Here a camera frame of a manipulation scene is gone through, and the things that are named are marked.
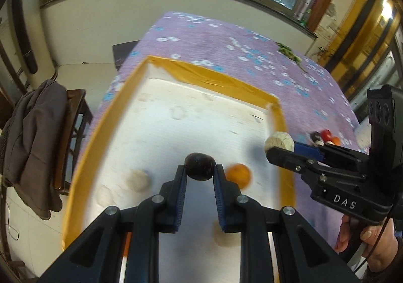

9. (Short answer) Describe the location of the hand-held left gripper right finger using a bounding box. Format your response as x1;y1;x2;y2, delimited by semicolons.
212;165;362;283

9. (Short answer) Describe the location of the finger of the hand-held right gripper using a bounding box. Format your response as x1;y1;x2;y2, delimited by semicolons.
294;141;371;168
266;145;319;190

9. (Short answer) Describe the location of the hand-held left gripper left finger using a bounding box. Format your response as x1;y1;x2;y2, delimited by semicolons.
38;163;188;283

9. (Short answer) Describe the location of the white tray with yellow rim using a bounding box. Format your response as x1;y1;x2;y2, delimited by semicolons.
61;56;296;283

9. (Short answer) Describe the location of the person's right hand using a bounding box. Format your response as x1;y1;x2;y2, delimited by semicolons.
334;216;403;273

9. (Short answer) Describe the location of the pile of green vegetables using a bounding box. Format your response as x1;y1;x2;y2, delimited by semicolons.
277;43;307;71

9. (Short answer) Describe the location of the wooden chair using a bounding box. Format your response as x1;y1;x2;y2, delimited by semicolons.
0;47;94;198

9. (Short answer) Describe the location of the green bottle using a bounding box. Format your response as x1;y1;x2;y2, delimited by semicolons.
297;8;312;24

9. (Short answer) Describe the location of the purple floral tablecloth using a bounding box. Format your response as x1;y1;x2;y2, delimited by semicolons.
76;11;372;227

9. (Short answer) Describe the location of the dark stool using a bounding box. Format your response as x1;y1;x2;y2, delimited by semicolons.
112;40;141;70

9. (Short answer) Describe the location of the grey-brown jacket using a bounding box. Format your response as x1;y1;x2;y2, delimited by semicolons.
0;79;68;221

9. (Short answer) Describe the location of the standing air conditioner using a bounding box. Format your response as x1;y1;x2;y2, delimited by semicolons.
9;0;40;74

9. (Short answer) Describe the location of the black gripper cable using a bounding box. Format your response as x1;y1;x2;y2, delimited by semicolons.
346;201;395;271

